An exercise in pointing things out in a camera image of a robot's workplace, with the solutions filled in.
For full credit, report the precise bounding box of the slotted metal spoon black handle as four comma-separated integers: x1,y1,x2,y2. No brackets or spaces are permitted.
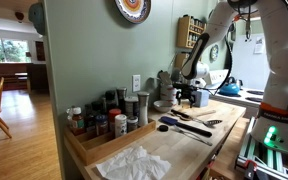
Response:
169,108,224,128

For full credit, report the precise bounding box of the white spice shaker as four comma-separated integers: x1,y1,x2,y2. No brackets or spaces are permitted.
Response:
114,113,128,139

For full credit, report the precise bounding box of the grey-green wall ornament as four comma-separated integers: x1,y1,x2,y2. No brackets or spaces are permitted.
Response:
28,2,46,36

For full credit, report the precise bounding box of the white refrigerator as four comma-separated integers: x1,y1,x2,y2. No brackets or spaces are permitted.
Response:
232,33,272,91

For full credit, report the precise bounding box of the wooden wall spice rack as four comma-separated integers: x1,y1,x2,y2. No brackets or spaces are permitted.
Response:
176,14,207,50

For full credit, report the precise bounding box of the tall silver-white grinder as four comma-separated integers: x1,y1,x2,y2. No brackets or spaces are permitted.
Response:
136,91,151,128

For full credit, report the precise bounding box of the white cap brown bottle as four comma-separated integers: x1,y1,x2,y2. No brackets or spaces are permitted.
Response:
70,106,86,136

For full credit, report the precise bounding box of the black round cap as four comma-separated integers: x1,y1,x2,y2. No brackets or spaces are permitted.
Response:
157,124,170,133

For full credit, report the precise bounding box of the wooden bench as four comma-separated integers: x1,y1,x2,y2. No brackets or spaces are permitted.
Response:
0,62,30,92

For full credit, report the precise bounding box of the white fridge note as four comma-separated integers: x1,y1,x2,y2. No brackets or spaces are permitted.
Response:
253,35,266,55

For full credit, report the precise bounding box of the dark picture frame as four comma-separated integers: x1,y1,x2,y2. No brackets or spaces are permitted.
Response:
34,40,46,62

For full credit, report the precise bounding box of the red round ornament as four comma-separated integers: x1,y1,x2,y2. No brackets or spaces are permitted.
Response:
14,11,25,22

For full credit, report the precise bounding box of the red lid spice jar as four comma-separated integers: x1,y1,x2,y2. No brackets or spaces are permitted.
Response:
108,108,122,132

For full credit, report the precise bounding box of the small clear bottle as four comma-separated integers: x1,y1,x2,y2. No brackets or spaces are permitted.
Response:
65,107,74,129

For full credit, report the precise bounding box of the small patterned wall plate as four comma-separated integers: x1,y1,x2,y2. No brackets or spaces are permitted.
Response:
209,43,220,63

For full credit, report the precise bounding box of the blue silicone spatula black handle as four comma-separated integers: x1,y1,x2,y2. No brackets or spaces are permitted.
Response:
159,115,214,138

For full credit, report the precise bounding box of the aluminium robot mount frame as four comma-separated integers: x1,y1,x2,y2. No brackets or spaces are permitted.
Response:
234,116,288,180

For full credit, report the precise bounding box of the blue kettle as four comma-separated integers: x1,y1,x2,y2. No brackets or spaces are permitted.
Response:
218,76,242,97

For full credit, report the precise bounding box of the tall dark pepper grinder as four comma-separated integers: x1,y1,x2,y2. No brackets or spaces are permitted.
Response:
116,86,128,114

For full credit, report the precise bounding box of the white bucket red print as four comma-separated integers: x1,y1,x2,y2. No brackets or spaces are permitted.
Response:
159,83,178,103

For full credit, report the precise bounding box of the blue lid spice jar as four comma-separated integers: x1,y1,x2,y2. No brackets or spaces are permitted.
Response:
95,114,109,136

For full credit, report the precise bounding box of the dark spice bottle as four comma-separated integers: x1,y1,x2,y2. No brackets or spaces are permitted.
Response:
91,99,106,117
83,103,97,133

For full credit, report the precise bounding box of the black cap dark bottle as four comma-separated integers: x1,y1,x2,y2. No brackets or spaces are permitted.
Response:
104,89,118,111

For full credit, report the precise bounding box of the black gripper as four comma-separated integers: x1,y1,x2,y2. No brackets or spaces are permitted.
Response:
173,82,199,108

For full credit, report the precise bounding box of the white wall outlet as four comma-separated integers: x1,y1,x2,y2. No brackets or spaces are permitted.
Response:
131,74,142,93

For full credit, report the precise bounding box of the metal fork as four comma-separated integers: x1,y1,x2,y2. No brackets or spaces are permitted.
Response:
170,125,214,147

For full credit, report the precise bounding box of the wooden spoon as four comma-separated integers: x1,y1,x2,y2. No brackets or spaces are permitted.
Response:
178,109,217,122

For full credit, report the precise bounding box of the crumpled white paper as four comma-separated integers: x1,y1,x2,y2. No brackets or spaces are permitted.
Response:
95,145,172,180

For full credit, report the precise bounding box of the small silver lid jar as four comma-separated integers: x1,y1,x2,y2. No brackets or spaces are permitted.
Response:
126,115,139,133

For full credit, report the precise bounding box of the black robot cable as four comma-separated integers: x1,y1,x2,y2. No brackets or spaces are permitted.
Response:
211,19,235,98

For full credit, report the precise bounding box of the white ceramic bowl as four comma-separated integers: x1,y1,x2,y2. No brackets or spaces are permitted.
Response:
153,99,174,113

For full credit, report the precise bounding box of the window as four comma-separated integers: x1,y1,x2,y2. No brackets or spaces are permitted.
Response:
0,36,32,64

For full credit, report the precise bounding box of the blue tissue box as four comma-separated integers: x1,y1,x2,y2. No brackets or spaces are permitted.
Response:
193,89,211,108

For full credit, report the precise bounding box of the white stove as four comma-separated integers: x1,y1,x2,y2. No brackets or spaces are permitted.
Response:
203,69,267,118

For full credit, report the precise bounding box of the round metal tin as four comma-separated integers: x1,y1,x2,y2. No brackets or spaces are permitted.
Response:
123,96,140,118

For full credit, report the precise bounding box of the colourful decorative wall plate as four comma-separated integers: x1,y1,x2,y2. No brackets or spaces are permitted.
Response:
113,0,152,25

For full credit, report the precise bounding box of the dark kitchen utensil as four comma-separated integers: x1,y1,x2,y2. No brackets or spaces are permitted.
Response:
170,68,182,84

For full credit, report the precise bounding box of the wooden spice tray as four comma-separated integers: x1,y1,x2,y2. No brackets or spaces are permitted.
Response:
63,118,157,167

